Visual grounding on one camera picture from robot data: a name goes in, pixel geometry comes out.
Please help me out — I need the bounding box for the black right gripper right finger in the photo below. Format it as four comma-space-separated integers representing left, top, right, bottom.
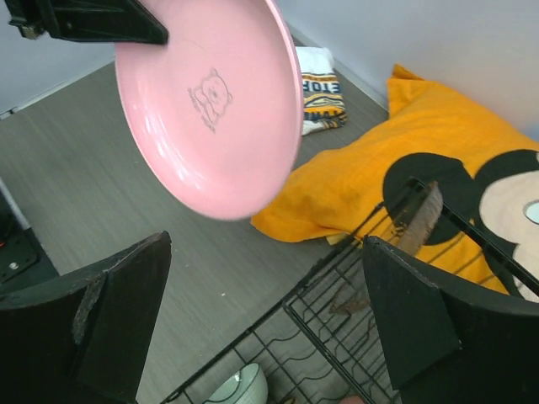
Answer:
363, 237, 538, 403

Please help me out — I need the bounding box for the pink plate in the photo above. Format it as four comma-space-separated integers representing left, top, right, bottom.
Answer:
115, 1, 303, 221

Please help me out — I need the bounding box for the orange Mickey Mouse pillow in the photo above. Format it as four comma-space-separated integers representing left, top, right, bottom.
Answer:
250, 63, 539, 304

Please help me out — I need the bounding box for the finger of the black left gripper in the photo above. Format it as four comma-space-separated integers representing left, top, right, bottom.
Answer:
4, 0, 168, 45

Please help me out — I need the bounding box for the black wire dish rack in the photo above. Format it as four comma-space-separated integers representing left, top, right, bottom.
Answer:
162, 177, 539, 404

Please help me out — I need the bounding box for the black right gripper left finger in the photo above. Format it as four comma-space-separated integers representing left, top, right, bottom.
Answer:
1, 231, 172, 403

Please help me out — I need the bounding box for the light green bowl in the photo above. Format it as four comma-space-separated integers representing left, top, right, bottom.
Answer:
205, 363, 269, 404

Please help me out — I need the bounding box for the white printed t-shirt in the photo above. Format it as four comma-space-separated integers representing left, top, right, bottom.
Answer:
296, 46, 348, 136

